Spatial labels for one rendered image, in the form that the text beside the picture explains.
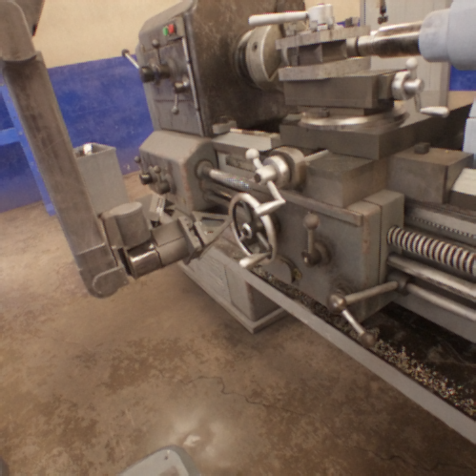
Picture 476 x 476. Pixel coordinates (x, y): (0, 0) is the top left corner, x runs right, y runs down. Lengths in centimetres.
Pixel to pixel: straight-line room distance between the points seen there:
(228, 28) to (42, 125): 105
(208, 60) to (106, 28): 339
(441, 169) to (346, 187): 18
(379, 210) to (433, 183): 11
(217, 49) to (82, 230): 103
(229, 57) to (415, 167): 91
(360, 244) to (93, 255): 51
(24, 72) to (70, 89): 406
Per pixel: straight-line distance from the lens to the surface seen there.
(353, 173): 76
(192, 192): 149
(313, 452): 129
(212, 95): 145
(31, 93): 57
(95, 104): 467
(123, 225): 61
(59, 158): 58
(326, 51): 98
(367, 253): 79
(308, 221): 74
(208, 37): 146
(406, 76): 86
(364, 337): 80
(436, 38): 99
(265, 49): 134
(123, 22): 485
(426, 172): 80
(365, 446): 131
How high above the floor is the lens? 111
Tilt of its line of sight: 27 degrees down
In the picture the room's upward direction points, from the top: 10 degrees counter-clockwise
